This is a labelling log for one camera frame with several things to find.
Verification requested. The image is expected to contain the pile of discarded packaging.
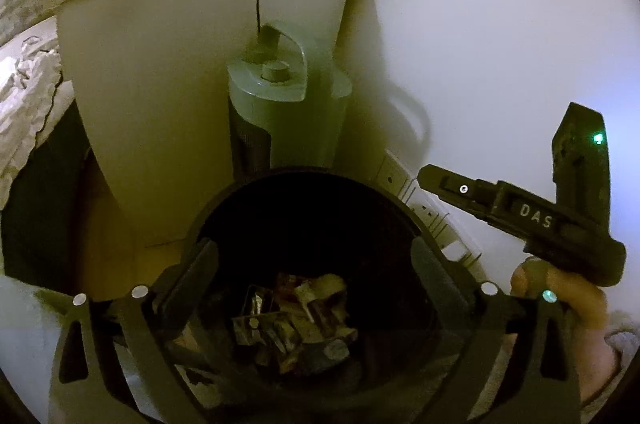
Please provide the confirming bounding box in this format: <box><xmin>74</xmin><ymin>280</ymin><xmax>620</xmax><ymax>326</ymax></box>
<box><xmin>231</xmin><ymin>273</ymin><xmax>358</xmax><ymax>376</ymax></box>

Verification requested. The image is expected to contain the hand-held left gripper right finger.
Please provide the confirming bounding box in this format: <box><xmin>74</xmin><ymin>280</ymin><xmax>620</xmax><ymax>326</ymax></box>
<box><xmin>410</xmin><ymin>235</ymin><xmax>583</xmax><ymax>424</ymax></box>

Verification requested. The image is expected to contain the white cable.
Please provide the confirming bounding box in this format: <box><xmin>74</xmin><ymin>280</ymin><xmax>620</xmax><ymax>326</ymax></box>
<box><xmin>385</xmin><ymin>81</ymin><xmax>432</xmax><ymax>152</ymax></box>

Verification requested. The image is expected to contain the green tower appliance with handle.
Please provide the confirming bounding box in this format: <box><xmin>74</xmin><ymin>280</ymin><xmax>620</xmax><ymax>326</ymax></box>
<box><xmin>226</xmin><ymin>23</ymin><xmax>353</xmax><ymax>182</ymax></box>

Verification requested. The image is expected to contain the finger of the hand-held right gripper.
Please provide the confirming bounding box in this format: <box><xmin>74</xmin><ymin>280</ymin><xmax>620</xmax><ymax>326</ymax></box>
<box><xmin>416</xmin><ymin>164</ymin><xmax>498</xmax><ymax>222</ymax></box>

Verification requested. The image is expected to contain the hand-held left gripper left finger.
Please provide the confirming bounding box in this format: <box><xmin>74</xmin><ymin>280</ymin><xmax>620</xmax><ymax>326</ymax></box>
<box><xmin>49</xmin><ymin>238</ymin><xmax>221</xmax><ymax>424</ymax></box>

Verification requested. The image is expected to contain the dark bed frame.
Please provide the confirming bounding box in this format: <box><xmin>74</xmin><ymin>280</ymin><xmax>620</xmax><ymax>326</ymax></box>
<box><xmin>0</xmin><ymin>101</ymin><xmax>103</xmax><ymax>282</ymax></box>

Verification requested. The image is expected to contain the wrinkled patterned bedding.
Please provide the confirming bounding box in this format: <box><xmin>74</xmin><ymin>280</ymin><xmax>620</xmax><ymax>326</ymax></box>
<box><xmin>0</xmin><ymin>16</ymin><xmax>68</xmax><ymax>210</ymax></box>

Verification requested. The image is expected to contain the person's right forearm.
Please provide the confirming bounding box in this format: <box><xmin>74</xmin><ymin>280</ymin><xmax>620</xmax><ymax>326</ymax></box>
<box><xmin>575</xmin><ymin>310</ymin><xmax>638</xmax><ymax>411</ymax></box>

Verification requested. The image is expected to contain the black round trash bin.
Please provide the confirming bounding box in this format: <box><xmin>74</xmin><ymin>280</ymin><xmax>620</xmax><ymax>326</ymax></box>
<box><xmin>184</xmin><ymin>166</ymin><xmax>483</xmax><ymax>424</ymax></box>

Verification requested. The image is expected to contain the person's right hand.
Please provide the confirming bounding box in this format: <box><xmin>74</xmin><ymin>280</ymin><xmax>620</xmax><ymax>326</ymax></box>
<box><xmin>510</xmin><ymin>256</ymin><xmax>610</xmax><ymax>330</ymax></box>

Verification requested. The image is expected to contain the white bedside cabinet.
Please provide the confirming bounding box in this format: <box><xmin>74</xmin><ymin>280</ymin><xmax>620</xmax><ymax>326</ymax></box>
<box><xmin>56</xmin><ymin>0</ymin><xmax>358</xmax><ymax>251</ymax></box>

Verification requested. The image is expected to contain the white power strip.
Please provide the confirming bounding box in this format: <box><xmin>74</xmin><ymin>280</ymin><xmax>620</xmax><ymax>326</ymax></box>
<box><xmin>375</xmin><ymin>151</ymin><xmax>485</xmax><ymax>277</ymax></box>

